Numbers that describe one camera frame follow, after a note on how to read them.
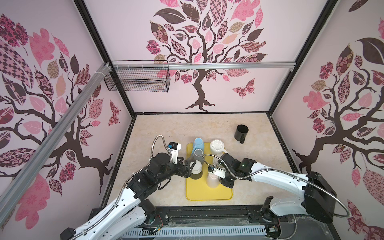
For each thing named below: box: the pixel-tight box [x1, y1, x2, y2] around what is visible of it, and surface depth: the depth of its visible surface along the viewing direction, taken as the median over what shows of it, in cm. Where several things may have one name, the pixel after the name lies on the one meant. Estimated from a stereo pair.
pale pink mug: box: [206, 172, 220, 188], surface depth 77 cm
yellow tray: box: [185, 142, 194, 160], surface depth 100 cm
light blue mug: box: [191, 137, 204, 155], surface depth 93 cm
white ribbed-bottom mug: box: [210, 139, 228, 155], surface depth 92 cm
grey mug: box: [192, 148, 204, 165], surface depth 88 cm
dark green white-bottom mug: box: [189, 160, 203, 180], surface depth 83 cm
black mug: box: [234, 124, 249, 144], surface depth 102 cm
